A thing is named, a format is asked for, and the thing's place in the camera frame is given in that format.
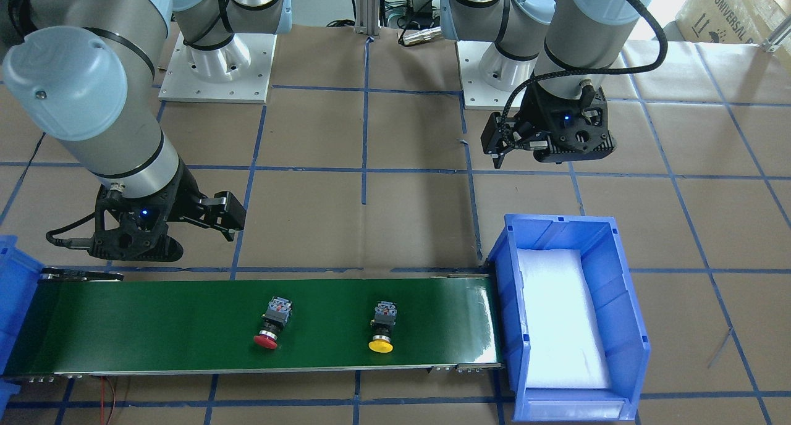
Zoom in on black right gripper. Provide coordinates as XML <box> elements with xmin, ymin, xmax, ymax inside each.
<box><xmin>88</xmin><ymin>161</ymin><xmax>247</xmax><ymax>262</ymax></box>

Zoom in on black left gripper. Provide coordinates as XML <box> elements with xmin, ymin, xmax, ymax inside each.
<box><xmin>481</xmin><ymin>80</ymin><xmax>617</xmax><ymax>169</ymax></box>

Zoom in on red push button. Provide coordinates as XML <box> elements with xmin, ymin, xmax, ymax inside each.
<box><xmin>253</xmin><ymin>296</ymin><xmax>293</xmax><ymax>350</ymax></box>

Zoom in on yellow push button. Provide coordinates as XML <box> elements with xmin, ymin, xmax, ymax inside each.
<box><xmin>368</xmin><ymin>301</ymin><xmax>397</xmax><ymax>353</ymax></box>

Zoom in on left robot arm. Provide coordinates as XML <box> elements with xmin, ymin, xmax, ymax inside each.
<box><xmin>440</xmin><ymin>0</ymin><xmax>669</xmax><ymax>168</ymax></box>

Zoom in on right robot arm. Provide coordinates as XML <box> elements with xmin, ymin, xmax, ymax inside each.
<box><xmin>2</xmin><ymin>0</ymin><xmax>292</xmax><ymax>262</ymax></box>

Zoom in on silver cylindrical connector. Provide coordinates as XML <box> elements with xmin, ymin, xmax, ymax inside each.
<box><xmin>399</xmin><ymin>27</ymin><xmax>444</xmax><ymax>47</ymax></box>

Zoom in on black power adapter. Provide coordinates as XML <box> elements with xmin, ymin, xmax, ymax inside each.
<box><xmin>400</xmin><ymin>0</ymin><xmax>433</xmax><ymax>29</ymax></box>

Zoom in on green conveyor belt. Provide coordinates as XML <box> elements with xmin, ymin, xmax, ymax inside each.
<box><xmin>2</xmin><ymin>277</ymin><xmax>504</xmax><ymax>378</ymax></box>

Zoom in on blue bin with foam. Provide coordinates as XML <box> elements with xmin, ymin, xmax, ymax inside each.
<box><xmin>488</xmin><ymin>214</ymin><xmax>651</xmax><ymax>421</ymax></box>

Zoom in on white foam pad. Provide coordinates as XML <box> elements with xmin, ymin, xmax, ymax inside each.
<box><xmin>517</xmin><ymin>250</ymin><xmax>611</xmax><ymax>389</ymax></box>

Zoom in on blue bin at belt end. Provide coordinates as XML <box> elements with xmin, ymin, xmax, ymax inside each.
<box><xmin>1</xmin><ymin>235</ymin><xmax>43</xmax><ymax>374</ymax></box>

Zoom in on cardboard box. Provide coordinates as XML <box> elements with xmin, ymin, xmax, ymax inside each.
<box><xmin>675</xmin><ymin>0</ymin><xmax>789</xmax><ymax>43</ymax></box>

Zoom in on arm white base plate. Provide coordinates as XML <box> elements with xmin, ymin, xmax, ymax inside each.
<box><xmin>159</xmin><ymin>33</ymin><xmax>277</xmax><ymax>104</ymax></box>
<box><xmin>457</xmin><ymin>37</ymin><xmax>544</xmax><ymax>111</ymax></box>

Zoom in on red and black wires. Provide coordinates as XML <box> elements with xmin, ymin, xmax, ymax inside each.
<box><xmin>100</xmin><ymin>376</ymin><xmax>117</xmax><ymax>425</ymax></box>

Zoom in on aluminium frame post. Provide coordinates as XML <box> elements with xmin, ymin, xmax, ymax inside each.
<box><xmin>353</xmin><ymin>0</ymin><xmax>384</xmax><ymax>39</ymax></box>

